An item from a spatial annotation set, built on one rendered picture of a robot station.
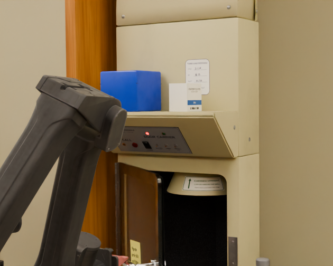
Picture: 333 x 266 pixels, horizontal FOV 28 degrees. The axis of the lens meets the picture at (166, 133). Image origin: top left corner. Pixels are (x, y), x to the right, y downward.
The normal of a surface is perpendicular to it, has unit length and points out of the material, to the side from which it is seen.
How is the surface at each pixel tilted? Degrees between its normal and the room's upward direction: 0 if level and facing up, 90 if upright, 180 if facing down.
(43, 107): 68
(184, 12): 90
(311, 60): 90
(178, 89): 90
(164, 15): 90
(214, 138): 135
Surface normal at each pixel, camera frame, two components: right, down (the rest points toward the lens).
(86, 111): 0.84, 0.42
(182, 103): -0.65, 0.04
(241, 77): 0.86, 0.02
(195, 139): -0.36, 0.74
